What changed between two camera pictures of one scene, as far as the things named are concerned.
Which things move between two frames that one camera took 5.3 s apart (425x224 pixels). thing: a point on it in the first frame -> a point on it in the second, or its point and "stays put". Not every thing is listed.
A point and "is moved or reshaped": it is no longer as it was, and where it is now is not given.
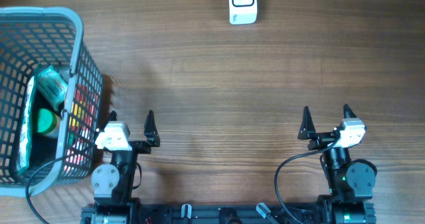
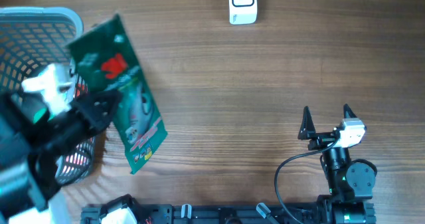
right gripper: x=307 y=129 stays put
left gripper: x=144 y=147 -> x=84 y=108
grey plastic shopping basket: x=48 y=36 stays put
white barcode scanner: x=242 y=2 stays put
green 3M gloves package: x=26 y=127 is moved or reshaped
